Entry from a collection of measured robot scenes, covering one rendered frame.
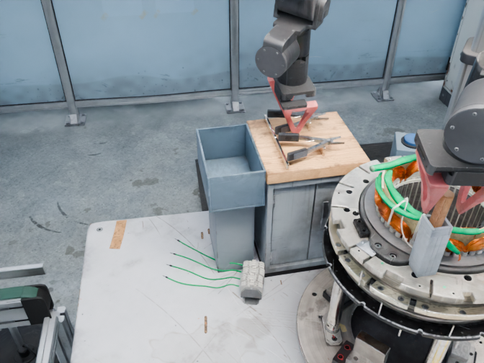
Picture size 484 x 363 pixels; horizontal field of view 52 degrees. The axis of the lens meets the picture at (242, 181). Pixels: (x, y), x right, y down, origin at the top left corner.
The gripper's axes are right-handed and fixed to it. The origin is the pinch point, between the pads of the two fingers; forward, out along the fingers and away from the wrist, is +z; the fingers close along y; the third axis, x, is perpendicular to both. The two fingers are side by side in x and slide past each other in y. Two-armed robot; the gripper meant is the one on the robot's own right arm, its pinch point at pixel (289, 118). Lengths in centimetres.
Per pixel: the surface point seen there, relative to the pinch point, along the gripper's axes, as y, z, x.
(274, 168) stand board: 12.8, 1.6, -6.5
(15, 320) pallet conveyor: 10, 37, -64
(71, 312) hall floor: -42, 109, -72
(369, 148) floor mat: -124, 118, 87
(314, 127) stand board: 0.6, 2.6, 5.1
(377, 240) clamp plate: 36.8, -3.1, 2.6
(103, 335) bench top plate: 24, 28, -43
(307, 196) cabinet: 13.6, 9.1, 0.2
